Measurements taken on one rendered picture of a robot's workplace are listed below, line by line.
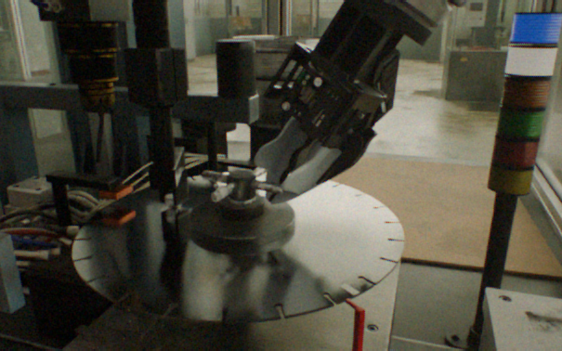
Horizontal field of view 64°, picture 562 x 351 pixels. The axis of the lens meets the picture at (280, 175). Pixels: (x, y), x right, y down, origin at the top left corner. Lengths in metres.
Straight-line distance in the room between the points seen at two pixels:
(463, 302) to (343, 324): 0.30
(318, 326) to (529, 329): 0.19
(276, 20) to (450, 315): 1.09
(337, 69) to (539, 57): 0.24
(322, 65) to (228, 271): 0.19
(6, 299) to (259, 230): 0.21
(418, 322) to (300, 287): 0.35
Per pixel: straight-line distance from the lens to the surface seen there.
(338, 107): 0.35
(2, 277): 0.41
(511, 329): 0.45
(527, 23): 0.53
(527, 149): 0.55
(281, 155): 0.44
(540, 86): 0.54
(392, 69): 0.42
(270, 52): 1.08
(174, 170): 0.45
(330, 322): 0.50
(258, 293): 0.36
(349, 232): 0.46
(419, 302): 0.74
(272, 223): 0.45
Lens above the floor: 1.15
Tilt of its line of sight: 19 degrees down
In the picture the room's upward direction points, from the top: straight up
